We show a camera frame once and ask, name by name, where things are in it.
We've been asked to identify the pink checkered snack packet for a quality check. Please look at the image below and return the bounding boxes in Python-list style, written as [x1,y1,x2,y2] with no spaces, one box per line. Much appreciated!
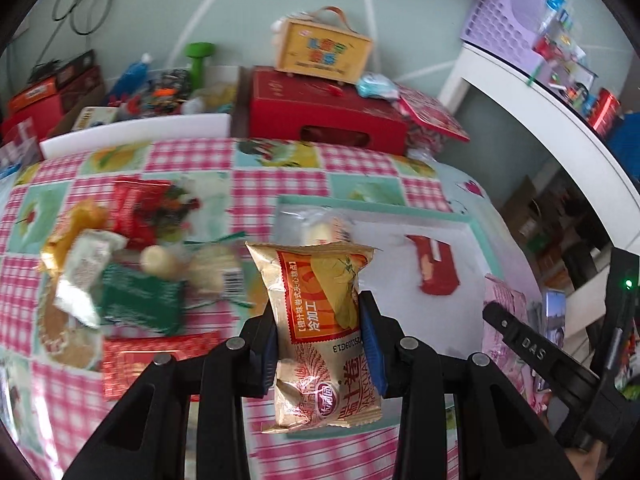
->
[480,275,556,411]

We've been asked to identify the clear packet with round bun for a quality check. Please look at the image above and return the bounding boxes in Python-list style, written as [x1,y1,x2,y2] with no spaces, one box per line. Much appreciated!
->
[277,205,356,248]

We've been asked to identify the round brown cake packet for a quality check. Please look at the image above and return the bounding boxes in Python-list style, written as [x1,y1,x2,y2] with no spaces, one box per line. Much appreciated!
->
[37,280,103,371]

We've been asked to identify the yellow carry box with handle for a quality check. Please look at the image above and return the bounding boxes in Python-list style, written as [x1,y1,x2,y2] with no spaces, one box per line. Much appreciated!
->
[272,6,373,86]

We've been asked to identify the red patterned flat box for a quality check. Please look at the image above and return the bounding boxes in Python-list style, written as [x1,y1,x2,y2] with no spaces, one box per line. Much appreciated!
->
[397,85,471,153]

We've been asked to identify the small yellow box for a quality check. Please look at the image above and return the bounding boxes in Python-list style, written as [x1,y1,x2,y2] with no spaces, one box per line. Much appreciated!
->
[75,106,118,131]

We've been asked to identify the red can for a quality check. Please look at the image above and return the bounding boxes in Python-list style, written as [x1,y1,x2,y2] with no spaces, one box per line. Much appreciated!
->
[587,89,621,133]

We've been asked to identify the red cardboard boxes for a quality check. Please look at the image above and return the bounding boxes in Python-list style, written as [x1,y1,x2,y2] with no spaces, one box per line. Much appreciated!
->
[7,50,106,116]

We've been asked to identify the brown cardboard boxes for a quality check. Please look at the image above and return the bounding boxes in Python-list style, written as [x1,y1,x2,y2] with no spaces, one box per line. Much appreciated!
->
[500,175,566,261]

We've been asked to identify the gold orange snack packet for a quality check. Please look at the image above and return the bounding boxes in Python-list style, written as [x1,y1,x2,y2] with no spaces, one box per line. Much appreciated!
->
[245,242,386,436]

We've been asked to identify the round pastry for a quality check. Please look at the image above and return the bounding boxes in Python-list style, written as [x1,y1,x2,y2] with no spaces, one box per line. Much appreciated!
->
[140,245,188,278]

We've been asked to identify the green dumbbell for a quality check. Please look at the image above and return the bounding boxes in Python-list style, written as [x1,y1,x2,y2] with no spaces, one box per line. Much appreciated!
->
[184,41,217,92]

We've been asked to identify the yellow gold snack packet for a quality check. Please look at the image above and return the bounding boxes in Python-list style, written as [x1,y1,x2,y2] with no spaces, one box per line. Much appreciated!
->
[40,199,108,278]

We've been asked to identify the red gift box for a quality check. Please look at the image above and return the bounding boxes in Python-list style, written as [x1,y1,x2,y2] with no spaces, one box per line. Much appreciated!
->
[248,65,408,156]

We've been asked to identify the blue bag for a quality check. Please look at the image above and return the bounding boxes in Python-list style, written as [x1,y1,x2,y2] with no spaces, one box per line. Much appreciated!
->
[607,112,640,181]

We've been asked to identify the white printed mat teal border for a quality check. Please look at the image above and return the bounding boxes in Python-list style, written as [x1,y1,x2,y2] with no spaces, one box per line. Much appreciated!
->
[272,195,543,411]

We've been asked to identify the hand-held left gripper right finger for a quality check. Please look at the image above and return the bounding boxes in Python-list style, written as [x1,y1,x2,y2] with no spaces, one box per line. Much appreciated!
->
[357,290,583,480]

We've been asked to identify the blue bottle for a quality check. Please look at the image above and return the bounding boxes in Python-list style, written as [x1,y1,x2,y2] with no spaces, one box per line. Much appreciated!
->
[107,53,153,106]

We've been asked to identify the light blue packet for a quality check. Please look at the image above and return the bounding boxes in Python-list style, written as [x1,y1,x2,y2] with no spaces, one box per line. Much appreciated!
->
[356,74,401,101]

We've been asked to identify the white desk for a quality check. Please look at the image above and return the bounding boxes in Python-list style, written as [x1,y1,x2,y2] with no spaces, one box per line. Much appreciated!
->
[437,42,640,186]

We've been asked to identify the green snack packet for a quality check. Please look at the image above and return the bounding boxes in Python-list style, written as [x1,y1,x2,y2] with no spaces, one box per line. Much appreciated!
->
[97,262,183,336]

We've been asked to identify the red fruit print snack packet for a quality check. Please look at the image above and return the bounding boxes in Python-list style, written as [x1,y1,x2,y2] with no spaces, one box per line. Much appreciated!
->
[112,177,201,251]

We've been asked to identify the dark colourful snack bag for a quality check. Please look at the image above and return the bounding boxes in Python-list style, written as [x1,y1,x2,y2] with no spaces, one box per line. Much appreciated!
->
[142,67,193,111]

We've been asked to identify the purple plastic basket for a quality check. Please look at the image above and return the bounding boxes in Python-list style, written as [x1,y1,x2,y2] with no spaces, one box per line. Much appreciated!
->
[460,0,551,73]

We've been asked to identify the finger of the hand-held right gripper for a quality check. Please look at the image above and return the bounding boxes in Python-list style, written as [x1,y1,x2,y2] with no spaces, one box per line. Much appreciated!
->
[482,302,601,411]

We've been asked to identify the white foam board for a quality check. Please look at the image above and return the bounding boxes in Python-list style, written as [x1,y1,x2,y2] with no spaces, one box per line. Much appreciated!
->
[39,114,232,160]

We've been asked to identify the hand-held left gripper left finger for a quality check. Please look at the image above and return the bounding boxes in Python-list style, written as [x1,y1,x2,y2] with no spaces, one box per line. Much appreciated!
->
[62,310,281,480]

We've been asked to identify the clear barcode pastry packet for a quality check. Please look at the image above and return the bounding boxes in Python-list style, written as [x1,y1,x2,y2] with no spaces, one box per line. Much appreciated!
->
[185,232,256,311]

